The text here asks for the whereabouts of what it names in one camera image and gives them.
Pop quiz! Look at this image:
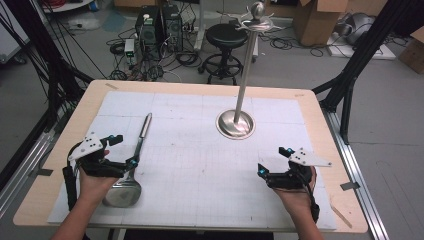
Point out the person's right hand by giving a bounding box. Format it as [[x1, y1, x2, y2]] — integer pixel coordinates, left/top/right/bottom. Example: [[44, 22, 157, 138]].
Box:
[[272, 165, 318, 219]]

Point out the white grid mat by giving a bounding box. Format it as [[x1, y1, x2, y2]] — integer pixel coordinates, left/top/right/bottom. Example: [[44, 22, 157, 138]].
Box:
[[47, 90, 338, 232]]

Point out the light wooden table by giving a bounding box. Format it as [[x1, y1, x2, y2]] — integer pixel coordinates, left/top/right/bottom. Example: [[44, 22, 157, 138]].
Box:
[[12, 79, 369, 234]]

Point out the small cardboard box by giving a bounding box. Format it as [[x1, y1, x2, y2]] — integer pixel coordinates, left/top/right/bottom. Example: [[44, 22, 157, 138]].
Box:
[[397, 25, 424, 75]]

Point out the black metal frame with cables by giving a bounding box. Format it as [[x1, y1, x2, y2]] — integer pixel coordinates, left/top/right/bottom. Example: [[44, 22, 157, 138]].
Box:
[[0, 0, 96, 193]]

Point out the tangle of black floor cables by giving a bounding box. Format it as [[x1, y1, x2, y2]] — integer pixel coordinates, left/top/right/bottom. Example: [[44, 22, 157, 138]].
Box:
[[105, 9, 205, 83]]

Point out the white flat board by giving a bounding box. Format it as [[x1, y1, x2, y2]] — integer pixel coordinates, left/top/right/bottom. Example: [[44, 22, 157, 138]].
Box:
[[325, 32, 398, 61]]

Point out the black tape piece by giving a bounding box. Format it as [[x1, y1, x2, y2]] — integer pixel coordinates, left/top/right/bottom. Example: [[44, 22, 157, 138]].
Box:
[[339, 181, 362, 192], [35, 167, 55, 178]]

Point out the black computer tower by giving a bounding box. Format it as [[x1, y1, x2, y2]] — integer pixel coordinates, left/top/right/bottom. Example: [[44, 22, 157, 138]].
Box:
[[134, 5, 165, 62], [161, 3, 185, 53]]

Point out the black cable coil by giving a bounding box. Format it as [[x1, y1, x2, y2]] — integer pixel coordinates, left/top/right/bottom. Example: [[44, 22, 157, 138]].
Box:
[[259, 31, 326, 58]]

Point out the large open cardboard box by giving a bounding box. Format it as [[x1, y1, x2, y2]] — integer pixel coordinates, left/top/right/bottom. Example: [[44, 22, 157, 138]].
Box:
[[292, 0, 389, 48]]

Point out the stainless steel utensil stand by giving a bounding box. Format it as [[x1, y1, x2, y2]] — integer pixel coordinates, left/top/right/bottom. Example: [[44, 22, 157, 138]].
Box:
[[215, 1, 284, 141]]

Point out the grey rounded machine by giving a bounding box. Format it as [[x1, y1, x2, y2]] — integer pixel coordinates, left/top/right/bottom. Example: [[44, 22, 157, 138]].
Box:
[[337, 12, 377, 47]]

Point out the aluminium rail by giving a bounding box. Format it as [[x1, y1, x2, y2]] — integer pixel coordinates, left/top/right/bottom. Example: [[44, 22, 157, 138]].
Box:
[[320, 107, 390, 240], [0, 128, 58, 219]]

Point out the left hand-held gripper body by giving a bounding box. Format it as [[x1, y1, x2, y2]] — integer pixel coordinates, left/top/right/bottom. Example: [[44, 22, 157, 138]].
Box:
[[67, 132, 132, 179]]

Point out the white pole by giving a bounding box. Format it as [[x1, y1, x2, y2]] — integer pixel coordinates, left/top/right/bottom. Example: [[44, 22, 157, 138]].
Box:
[[194, 0, 207, 52]]

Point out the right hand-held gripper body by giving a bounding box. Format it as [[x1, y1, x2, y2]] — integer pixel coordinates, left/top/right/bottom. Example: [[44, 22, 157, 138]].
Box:
[[265, 147, 333, 192]]

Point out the black round stool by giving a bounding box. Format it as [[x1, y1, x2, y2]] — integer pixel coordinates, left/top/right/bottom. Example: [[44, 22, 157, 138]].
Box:
[[197, 23, 250, 86]]

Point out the white round tabletop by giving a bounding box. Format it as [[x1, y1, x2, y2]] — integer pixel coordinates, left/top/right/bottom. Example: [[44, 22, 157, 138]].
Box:
[[40, 0, 96, 14]]

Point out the small white box with green light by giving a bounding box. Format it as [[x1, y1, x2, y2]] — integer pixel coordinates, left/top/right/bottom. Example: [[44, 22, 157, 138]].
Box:
[[123, 38, 137, 67]]

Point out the person's left hand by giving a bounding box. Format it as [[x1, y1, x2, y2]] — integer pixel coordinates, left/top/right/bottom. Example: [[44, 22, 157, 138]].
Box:
[[78, 149, 120, 203]]

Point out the stainless steel spatula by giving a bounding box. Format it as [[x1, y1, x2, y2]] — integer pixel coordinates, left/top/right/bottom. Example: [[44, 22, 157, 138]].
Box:
[[101, 112, 154, 209]]

